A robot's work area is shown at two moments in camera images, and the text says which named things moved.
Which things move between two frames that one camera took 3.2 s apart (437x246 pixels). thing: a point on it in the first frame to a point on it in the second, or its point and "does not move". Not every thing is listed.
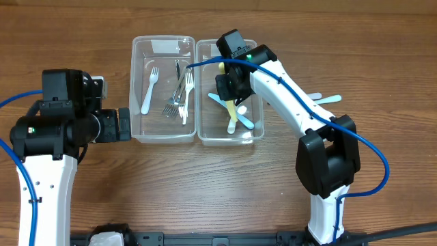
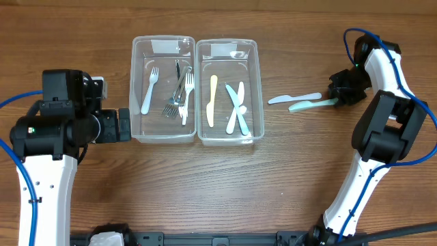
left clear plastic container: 163,92 does not move
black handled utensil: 177,68 does not move
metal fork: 179,104 to 171,108
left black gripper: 123,124 does not move
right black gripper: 224,87 to 343,93
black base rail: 140,238 does not move
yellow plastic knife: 230,104 to 210,106
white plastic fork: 153,76 does not move
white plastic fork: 189,85 does not move
